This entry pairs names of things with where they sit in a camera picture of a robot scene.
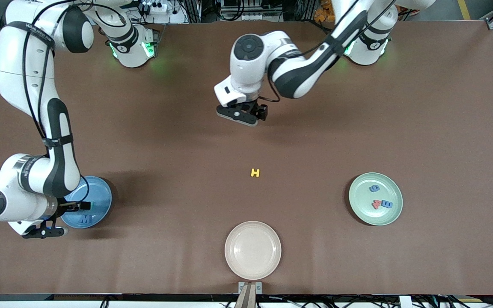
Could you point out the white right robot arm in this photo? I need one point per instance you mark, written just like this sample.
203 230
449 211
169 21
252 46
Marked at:
15 64

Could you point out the orange snack bags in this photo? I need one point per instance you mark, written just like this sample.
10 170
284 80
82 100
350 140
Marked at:
323 15

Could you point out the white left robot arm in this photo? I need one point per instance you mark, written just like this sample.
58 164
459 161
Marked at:
246 75

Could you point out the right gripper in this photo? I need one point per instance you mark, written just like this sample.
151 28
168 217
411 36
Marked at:
67 205

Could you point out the yellow uppercase letter H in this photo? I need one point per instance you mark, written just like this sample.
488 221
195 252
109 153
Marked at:
255 173

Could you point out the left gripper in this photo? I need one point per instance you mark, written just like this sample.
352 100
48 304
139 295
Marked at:
258 110

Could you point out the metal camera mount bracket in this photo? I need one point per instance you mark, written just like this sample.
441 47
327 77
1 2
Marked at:
250 291

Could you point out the blue uppercase letter W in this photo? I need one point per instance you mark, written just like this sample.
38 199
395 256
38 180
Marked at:
84 220

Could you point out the red lowercase letter w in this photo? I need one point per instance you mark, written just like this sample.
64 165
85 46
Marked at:
377 204

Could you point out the beige plate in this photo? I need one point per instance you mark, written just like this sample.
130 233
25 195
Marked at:
253 250

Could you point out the green plate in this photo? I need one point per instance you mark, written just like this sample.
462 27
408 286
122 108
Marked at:
375 216

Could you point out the white power strip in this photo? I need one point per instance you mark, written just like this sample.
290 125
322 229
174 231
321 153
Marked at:
167 9

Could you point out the blue uppercase letter E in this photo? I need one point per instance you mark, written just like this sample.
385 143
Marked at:
387 204

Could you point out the blue lowercase letter g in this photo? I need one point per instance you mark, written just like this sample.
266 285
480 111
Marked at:
374 188

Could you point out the blue plate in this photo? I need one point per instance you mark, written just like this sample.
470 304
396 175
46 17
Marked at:
101 201

